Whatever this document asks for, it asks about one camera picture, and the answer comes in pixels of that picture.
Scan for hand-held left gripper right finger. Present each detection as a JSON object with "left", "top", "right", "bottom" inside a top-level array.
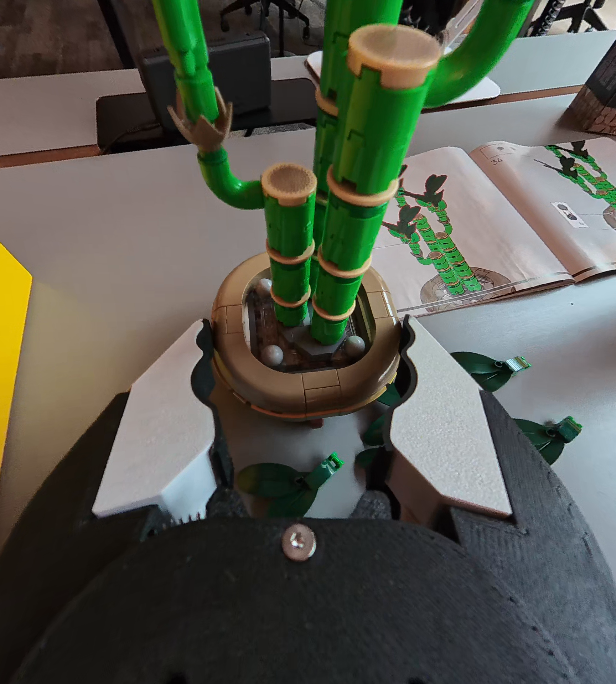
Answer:
[{"left": 384, "top": 314, "right": 516, "bottom": 522}]

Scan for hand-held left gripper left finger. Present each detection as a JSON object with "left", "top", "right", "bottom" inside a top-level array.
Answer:
[{"left": 91, "top": 318, "right": 229, "bottom": 524}]

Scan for green lego leaves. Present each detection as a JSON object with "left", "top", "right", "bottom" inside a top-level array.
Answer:
[{"left": 235, "top": 350, "right": 584, "bottom": 519}]

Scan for lego instruction booklet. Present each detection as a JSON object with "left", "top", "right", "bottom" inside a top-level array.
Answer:
[{"left": 380, "top": 138, "right": 616, "bottom": 316}]

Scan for lego bamboo plant model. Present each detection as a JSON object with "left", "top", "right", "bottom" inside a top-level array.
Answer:
[{"left": 150, "top": 0, "right": 534, "bottom": 429}]

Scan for black lego set box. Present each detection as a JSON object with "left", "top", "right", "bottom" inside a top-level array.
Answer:
[{"left": 567, "top": 0, "right": 616, "bottom": 141}]

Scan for black desk mat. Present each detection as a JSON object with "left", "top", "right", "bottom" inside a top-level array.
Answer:
[{"left": 95, "top": 77, "right": 318, "bottom": 154}]

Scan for black box device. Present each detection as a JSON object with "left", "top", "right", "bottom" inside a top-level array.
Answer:
[{"left": 141, "top": 29, "right": 272, "bottom": 130}]

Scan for black office chair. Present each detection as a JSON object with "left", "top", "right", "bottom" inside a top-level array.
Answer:
[{"left": 217, "top": 0, "right": 313, "bottom": 42}]

